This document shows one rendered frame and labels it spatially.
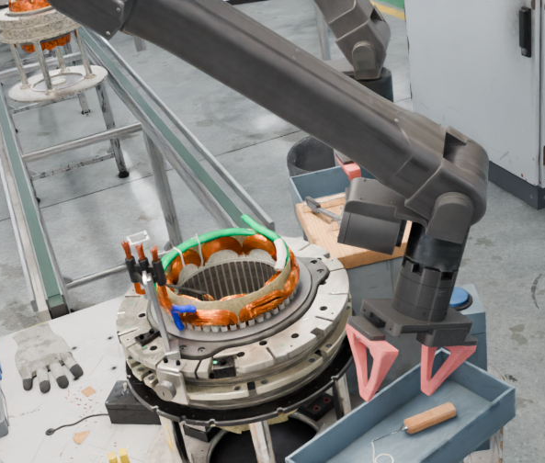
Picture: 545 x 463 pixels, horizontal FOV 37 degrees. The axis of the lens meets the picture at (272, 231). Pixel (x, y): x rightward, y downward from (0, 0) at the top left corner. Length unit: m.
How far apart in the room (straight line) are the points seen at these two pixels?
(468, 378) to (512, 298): 1.96
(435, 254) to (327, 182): 0.70
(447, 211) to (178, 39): 0.28
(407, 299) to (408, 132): 0.18
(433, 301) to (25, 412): 0.92
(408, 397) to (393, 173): 0.34
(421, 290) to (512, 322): 2.03
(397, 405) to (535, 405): 1.56
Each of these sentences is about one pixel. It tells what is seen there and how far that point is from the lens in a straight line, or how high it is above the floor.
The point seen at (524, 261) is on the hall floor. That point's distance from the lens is 3.15.
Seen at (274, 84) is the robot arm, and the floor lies 1.46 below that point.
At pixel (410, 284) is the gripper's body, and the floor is 1.24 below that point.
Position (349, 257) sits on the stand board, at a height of 1.06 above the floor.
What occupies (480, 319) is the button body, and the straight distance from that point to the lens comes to 1.12.
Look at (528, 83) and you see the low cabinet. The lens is 3.28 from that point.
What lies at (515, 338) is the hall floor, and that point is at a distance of 2.76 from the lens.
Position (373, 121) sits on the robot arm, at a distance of 0.72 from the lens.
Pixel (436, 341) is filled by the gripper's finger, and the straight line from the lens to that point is 0.83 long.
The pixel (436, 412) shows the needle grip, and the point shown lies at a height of 1.04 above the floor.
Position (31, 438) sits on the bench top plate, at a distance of 1.48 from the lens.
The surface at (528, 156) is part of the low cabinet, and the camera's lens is 3.40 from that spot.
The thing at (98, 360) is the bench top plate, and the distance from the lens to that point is 1.60.
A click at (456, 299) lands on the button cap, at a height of 1.04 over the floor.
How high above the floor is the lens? 1.69
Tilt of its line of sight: 29 degrees down
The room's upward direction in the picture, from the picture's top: 10 degrees counter-clockwise
